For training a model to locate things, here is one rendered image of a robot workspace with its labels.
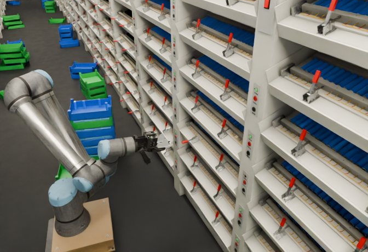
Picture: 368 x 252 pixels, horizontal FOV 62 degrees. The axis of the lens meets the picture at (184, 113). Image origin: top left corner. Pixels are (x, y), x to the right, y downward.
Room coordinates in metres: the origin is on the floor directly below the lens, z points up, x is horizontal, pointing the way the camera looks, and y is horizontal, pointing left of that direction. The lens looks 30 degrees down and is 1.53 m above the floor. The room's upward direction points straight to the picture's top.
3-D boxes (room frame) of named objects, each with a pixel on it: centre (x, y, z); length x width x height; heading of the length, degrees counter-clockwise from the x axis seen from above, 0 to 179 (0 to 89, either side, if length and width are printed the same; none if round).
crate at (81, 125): (2.02, 0.70, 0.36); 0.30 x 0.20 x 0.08; 102
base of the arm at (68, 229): (1.19, 0.62, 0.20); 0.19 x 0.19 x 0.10
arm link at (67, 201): (1.20, 0.62, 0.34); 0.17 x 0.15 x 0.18; 148
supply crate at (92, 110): (2.02, 0.70, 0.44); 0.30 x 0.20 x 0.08; 102
